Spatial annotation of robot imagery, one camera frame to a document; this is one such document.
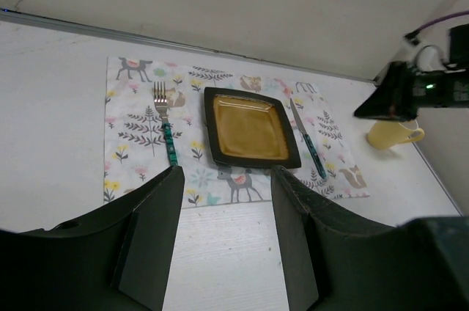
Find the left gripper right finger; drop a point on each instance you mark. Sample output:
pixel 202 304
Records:
pixel 334 259

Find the silver knife teal handle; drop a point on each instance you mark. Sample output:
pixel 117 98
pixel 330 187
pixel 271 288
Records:
pixel 307 139

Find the silver fork teal handle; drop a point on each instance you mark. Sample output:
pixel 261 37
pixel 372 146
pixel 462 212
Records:
pixel 161 106

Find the floral animal print cloth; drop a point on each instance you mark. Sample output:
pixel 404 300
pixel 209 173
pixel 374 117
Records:
pixel 135 148

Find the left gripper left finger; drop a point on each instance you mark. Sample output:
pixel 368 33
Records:
pixel 116 257

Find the square black yellow plate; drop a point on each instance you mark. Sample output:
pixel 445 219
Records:
pixel 246 129

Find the yellow ceramic mug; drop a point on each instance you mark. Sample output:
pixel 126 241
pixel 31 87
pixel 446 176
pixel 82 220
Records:
pixel 385 134

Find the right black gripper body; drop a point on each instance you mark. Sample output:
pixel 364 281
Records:
pixel 404 90

